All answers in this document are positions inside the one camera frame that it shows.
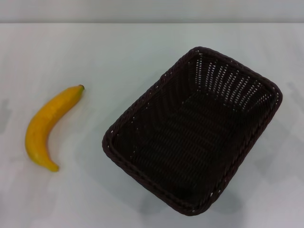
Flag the black woven plastic basket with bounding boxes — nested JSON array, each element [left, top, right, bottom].
[[101, 46, 283, 210]]

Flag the yellow banana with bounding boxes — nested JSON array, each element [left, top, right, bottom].
[[25, 85, 86, 172]]

